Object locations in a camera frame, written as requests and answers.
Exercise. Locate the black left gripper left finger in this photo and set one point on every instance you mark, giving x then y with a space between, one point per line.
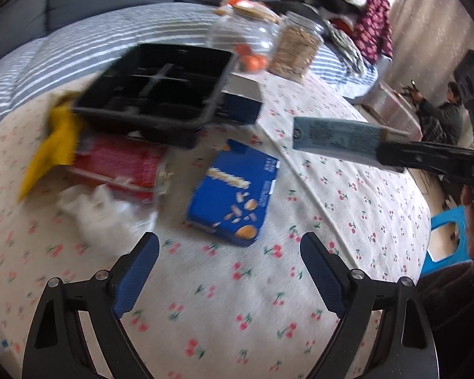
56 346

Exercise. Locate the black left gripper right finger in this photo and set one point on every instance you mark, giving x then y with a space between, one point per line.
404 345

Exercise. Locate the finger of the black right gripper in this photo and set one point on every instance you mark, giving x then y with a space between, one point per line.
390 163
391 135

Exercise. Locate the pale blue package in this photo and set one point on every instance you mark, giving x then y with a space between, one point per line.
352 141

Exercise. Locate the white tissue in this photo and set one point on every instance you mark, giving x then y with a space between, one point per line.
111 226

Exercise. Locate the seated person in background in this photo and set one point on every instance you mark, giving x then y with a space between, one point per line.
440 124

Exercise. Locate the blue plastic stool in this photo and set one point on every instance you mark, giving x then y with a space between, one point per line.
448 241

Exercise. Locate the red floral garment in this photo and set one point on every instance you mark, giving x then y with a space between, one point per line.
372 32

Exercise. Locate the seed filled jar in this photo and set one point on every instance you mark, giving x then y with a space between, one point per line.
296 46

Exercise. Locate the blue and white box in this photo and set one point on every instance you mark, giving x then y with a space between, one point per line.
240 103

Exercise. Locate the orange tangerine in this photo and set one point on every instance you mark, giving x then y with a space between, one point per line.
242 50
253 63

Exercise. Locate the blue biscuit box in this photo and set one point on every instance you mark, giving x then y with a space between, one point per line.
232 199

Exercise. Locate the clear glass jar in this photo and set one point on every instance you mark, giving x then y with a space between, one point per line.
244 22

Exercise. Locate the red snack package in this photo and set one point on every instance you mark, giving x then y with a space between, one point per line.
134 170

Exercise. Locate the yellow wrapper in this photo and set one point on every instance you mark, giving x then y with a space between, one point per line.
59 146

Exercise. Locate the black plastic tray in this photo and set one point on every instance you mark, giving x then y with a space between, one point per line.
165 94

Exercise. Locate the blue striped quilt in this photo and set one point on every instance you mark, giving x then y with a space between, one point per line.
90 45

